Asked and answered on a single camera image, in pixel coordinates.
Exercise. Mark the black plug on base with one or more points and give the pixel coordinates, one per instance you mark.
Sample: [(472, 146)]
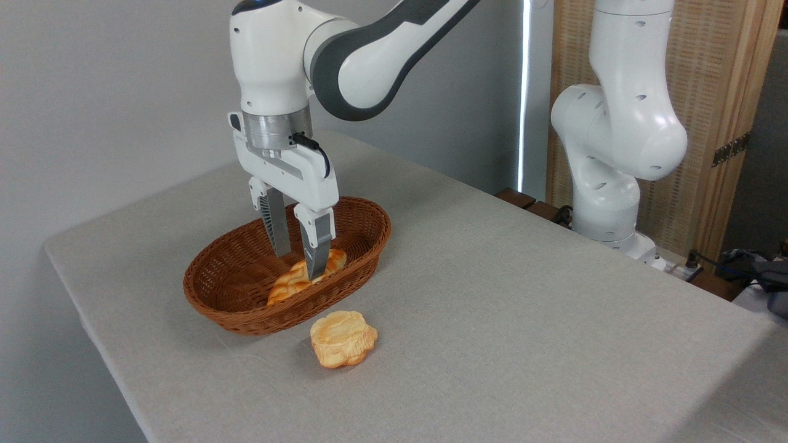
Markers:
[(693, 261)]

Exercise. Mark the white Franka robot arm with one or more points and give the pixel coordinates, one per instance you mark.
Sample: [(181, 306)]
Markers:
[(622, 123)]

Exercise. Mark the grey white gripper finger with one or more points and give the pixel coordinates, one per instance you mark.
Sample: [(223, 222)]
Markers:
[(277, 224), (319, 243)]

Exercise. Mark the round flat bread bun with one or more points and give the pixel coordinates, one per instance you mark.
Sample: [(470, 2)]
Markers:
[(341, 337)]

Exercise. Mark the brown wooden robot platform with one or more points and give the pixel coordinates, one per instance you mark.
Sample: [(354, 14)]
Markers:
[(517, 198)]

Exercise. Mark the brown wicker oval basket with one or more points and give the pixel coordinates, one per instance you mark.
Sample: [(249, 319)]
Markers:
[(237, 271)]

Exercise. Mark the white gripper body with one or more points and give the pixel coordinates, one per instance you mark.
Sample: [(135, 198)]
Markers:
[(305, 178)]

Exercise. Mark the dark metal screen hinge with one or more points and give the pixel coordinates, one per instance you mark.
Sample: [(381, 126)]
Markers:
[(731, 149)]

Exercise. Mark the grey tablecloth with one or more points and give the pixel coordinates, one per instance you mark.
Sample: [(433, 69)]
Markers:
[(523, 320)]

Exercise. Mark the long braided bread loaf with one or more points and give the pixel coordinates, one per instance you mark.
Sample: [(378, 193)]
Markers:
[(284, 288)]

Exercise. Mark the dark grey bag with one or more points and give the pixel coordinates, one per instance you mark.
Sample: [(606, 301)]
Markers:
[(763, 274)]

